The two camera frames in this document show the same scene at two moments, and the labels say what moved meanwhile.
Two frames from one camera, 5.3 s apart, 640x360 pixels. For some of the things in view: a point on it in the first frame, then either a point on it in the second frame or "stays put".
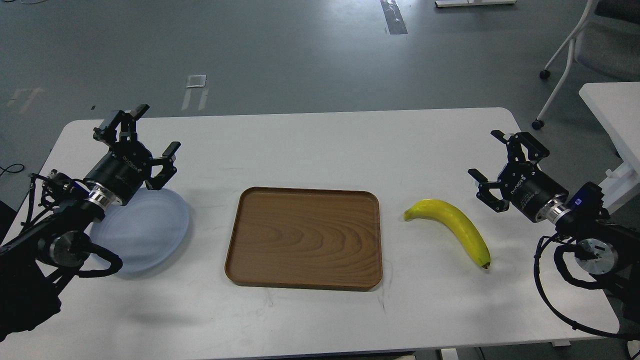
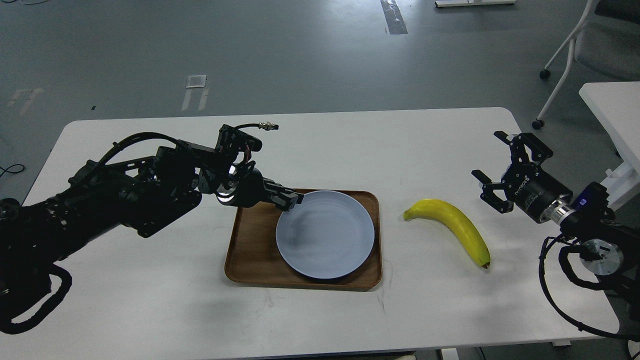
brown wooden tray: x=305 y=238 stays put
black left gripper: x=128 y=164 → x=249 y=188
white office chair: x=607 y=41 stays put
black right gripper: x=524 y=185 stays put
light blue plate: x=146 y=233 → x=326 y=234
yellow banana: x=452 y=216 stays put
